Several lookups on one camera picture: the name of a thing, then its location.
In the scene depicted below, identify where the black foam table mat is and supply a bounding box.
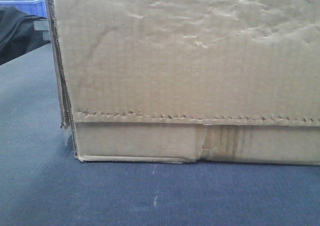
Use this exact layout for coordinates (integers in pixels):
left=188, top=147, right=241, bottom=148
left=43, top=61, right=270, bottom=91
left=0, top=45, right=320, bottom=225

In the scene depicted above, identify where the blue plastic crate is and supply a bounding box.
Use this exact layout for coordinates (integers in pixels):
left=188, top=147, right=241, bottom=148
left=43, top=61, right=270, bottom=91
left=0, top=0, right=47, bottom=18

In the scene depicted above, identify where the plain brown cardboard box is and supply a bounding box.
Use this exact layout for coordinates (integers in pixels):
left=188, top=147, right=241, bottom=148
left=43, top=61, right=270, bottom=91
left=45, top=0, right=320, bottom=165

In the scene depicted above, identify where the black jacket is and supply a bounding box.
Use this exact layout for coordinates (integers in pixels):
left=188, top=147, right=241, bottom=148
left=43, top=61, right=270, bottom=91
left=0, top=6, right=49, bottom=64

